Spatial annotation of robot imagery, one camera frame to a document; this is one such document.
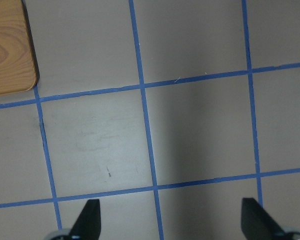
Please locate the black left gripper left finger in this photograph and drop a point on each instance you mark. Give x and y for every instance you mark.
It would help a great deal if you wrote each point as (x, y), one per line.
(88, 224)

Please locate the wooden tray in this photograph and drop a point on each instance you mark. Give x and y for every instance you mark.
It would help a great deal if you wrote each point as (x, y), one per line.
(19, 70)

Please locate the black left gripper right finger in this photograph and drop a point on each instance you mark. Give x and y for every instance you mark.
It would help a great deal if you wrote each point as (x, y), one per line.
(257, 224)

